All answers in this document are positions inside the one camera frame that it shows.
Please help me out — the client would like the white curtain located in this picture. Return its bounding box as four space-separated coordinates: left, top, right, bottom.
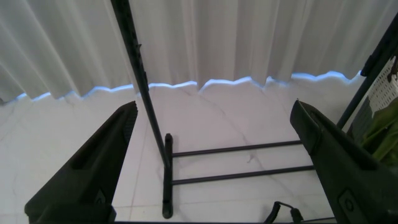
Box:
0 0 398 103

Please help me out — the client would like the white laundry basket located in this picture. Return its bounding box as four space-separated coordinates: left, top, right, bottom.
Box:
346 55 398 147

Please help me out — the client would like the black cable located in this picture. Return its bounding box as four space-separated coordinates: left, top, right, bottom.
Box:
264 201 336 223

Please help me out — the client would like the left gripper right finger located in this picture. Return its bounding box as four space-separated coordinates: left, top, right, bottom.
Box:
289 99 398 224

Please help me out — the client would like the green printed garment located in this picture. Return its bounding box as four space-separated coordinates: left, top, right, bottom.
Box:
360 98 398 167

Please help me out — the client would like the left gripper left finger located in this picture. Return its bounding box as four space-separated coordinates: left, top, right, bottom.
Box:
24 100 139 224

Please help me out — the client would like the black clothes rack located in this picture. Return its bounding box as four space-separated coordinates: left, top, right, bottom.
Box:
110 0 398 220

